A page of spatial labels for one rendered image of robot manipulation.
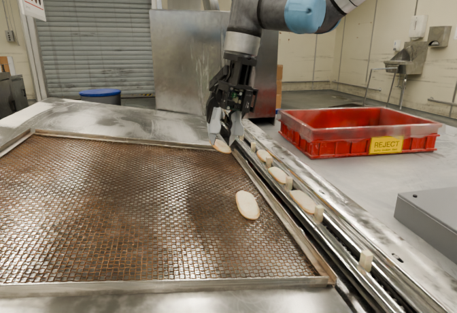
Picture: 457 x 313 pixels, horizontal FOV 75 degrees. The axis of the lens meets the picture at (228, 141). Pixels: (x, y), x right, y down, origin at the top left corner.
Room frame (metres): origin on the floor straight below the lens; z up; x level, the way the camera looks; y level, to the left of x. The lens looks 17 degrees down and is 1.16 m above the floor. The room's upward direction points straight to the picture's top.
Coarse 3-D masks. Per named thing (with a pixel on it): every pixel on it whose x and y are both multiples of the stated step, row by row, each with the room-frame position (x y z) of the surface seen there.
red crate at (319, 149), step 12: (288, 132) 1.10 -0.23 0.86; (300, 144) 0.99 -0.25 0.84; (312, 144) 0.90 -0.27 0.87; (324, 144) 0.90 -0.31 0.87; (336, 144) 0.90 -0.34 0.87; (348, 144) 0.92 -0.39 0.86; (360, 144) 0.93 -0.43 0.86; (408, 144) 0.96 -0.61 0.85; (420, 144) 0.96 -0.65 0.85; (432, 144) 0.97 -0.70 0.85; (312, 156) 0.89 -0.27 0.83; (324, 156) 0.90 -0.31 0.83; (336, 156) 0.90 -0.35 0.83; (348, 156) 0.92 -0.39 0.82
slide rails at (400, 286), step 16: (256, 144) 0.96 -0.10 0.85; (288, 192) 0.61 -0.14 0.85; (304, 192) 0.61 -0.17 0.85; (320, 224) 0.48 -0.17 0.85; (336, 224) 0.48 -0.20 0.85; (336, 240) 0.43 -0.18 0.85; (352, 240) 0.43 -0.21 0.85; (384, 272) 0.36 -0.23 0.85; (400, 288) 0.33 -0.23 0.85; (416, 304) 0.30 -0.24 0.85
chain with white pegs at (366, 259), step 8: (224, 120) 1.32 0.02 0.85; (240, 136) 1.05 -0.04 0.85; (248, 144) 0.99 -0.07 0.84; (288, 176) 0.65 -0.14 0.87; (288, 184) 0.64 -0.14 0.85; (320, 208) 0.51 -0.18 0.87; (320, 216) 0.51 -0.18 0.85; (352, 256) 0.41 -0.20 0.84; (360, 256) 0.38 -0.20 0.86; (368, 256) 0.37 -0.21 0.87; (360, 264) 0.38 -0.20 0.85; (368, 264) 0.37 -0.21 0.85; (368, 272) 0.37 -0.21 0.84; (376, 280) 0.35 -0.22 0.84; (384, 288) 0.34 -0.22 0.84; (392, 296) 0.33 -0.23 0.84; (400, 304) 0.31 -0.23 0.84; (408, 312) 0.30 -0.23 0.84
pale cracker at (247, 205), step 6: (240, 192) 0.50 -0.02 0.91; (246, 192) 0.50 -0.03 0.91; (240, 198) 0.47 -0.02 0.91; (246, 198) 0.48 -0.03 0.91; (252, 198) 0.48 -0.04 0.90; (240, 204) 0.45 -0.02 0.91; (246, 204) 0.45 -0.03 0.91; (252, 204) 0.46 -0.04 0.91; (240, 210) 0.44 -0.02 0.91; (246, 210) 0.43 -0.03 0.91; (252, 210) 0.44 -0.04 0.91; (258, 210) 0.44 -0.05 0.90; (246, 216) 0.42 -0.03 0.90; (252, 216) 0.42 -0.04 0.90
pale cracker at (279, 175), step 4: (272, 168) 0.73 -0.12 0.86; (276, 168) 0.73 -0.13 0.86; (272, 172) 0.71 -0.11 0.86; (276, 172) 0.70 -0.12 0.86; (280, 172) 0.70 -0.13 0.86; (284, 172) 0.71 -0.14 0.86; (272, 176) 0.70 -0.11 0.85; (276, 176) 0.68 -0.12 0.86; (280, 176) 0.68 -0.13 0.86; (284, 176) 0.68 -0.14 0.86; (280, 180) 0.66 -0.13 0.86; (284, 180) 0.66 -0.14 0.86
